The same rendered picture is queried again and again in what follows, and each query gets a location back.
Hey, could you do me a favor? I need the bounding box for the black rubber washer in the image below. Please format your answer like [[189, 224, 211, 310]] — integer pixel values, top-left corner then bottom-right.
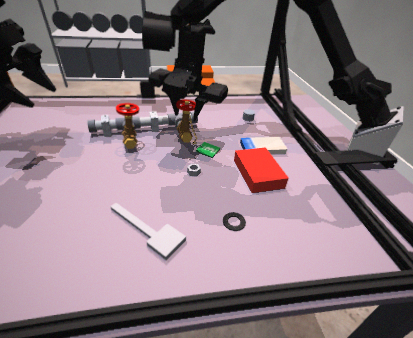
[[223, 212, 246, 231]]

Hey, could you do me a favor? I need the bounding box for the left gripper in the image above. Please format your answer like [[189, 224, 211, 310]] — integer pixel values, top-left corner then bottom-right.
[[148, 53, 228, 121]]

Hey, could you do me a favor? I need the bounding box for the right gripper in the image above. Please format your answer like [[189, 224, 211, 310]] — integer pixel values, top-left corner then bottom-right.
[[0, 43, 56, 108]]

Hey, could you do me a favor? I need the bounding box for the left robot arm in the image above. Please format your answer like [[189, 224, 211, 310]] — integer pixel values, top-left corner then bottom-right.
[[142, 0, 398, 129]]

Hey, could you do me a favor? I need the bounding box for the red rectangular block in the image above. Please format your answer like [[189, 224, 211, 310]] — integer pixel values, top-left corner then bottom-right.
[[234, 147, 289, 193]]

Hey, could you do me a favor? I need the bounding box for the grey pipe with red valve handwheels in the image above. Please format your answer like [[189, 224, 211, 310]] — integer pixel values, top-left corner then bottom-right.
[[87, 100, 198, 149]]

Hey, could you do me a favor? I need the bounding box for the grey hex nut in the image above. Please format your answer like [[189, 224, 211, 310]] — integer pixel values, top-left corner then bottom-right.
[[187, 164, 201, 176]]

